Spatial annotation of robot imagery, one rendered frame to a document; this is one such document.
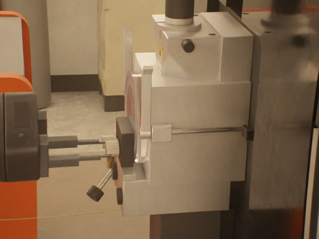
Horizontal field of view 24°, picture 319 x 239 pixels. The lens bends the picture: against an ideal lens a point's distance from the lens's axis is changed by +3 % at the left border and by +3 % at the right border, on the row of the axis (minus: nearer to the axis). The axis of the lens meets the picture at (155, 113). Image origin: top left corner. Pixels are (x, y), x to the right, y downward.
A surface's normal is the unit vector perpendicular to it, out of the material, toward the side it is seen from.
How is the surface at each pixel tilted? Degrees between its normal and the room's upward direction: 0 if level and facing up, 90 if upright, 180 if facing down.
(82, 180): 0
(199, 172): 90
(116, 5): 90
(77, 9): 90
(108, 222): 0
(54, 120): 0
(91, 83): 90
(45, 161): 116
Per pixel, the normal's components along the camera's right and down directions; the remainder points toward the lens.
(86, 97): 0.03, -0.93
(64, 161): 0.15, 0.74
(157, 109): 0.17, 0.37
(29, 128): 0.10, -0.66
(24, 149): 0.16, -0.14
